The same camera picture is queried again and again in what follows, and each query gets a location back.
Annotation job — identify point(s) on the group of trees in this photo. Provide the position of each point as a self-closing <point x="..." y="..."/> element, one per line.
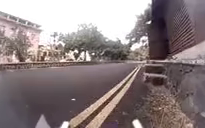
<point x="90" y="41"/>

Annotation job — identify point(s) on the double pale painted line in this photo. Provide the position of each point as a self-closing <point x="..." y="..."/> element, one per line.
<point x="101" y="108"/>

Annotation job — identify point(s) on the dark grey asphalt road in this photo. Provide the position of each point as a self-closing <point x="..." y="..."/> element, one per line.
<point x="56" y="90"/>

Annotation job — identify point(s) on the tree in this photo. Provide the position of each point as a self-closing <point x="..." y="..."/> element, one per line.
<point x="15" y="45"/>
<point x="140" y="28"/>

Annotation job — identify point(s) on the robot's own part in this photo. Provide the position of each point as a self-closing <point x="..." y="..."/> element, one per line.
<point x="137" y="124"/>
<point x="65" y="125"/>

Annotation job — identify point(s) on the gravel and dirt strip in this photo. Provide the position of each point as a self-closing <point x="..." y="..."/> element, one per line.
<point x="160" y="110"/>

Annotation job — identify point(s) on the pink building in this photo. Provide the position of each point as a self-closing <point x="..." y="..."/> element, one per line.
<point x="23" y="33"/>

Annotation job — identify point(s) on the dark building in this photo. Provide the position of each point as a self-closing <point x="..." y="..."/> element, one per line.
<point x="180" y="30"/>

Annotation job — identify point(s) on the low stone roadside wall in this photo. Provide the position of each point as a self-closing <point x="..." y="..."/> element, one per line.
<point x="30" y="65"/>

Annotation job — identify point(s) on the grey stone retaining wall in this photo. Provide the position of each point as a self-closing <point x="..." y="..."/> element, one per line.
<point x="196" y="86"/>

